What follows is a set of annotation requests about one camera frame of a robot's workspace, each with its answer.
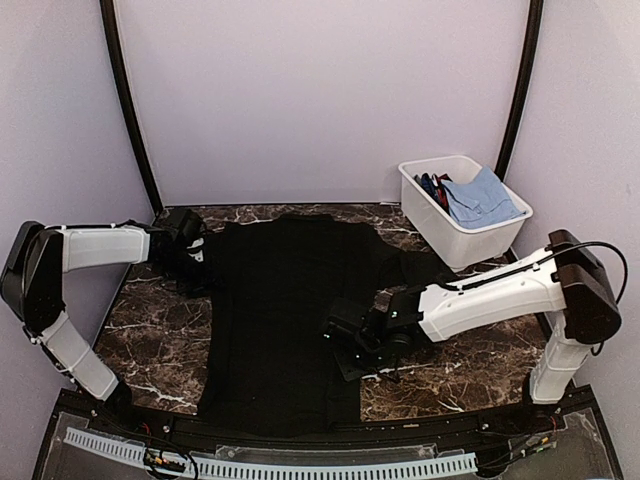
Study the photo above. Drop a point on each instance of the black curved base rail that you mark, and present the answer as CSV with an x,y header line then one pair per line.
x,y
342,429

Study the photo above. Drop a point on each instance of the black long sleeve shirt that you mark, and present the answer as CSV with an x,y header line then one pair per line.
x,y
270,371

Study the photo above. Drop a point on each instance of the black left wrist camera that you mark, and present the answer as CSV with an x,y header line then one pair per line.
x,y
185,227

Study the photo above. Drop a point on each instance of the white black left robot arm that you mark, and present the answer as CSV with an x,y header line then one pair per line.
x,y
32,284

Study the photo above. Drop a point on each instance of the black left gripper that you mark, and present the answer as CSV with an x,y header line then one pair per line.
x,y
204,285

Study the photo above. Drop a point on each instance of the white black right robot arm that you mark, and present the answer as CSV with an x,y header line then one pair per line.
x,y
564,279

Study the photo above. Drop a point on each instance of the white plastic bin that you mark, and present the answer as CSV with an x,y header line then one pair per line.
x,y
456,246

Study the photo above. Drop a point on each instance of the black frame post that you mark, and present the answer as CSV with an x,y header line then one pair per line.
x,y
521,89
116,57

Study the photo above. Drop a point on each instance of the black left frame post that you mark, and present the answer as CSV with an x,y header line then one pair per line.
x,y
116,57

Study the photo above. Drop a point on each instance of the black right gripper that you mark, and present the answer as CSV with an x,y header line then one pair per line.
x,y
347,369

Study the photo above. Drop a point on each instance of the black right frame post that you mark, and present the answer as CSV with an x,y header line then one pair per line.
x,y
521,89

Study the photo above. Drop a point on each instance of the red navy plaid shirt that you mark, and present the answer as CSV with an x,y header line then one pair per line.
x,y
433,186

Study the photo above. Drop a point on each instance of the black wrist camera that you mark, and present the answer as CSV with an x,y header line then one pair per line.
x,y
344,321
185,227

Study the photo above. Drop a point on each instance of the light blue polo shirt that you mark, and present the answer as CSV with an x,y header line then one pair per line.
x,y
483,202

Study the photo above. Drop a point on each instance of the white slotted cable duct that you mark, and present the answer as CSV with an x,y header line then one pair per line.
x,y
235,462

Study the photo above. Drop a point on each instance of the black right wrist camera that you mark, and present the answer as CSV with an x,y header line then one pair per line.
x,y
344,321

